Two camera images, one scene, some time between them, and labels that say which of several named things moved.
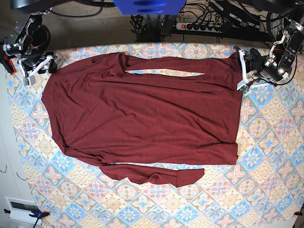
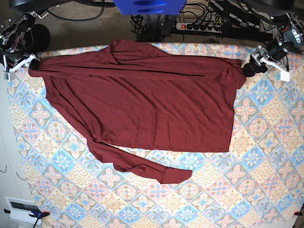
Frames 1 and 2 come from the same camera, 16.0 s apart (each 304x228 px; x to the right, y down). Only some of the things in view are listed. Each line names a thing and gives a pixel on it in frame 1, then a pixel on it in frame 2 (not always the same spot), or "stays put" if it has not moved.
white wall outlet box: [21, 209] stays put
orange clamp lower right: [297, 213] stays put
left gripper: [30, 62] to [9, 74]
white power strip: [200, 27] stays put
